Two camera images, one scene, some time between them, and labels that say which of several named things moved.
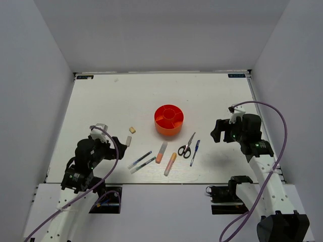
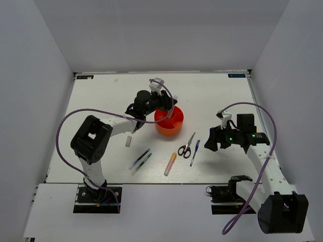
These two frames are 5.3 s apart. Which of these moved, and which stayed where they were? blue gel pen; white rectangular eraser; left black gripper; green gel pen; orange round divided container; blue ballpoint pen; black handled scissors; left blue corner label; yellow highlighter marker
Moved: green gel pen; left black gripper; blue gel pen
Stayed: white rectangular eraser; orange round divided container; left blue corner label; black handled scissors; blue ballpoint pen; yellow highlighter marker
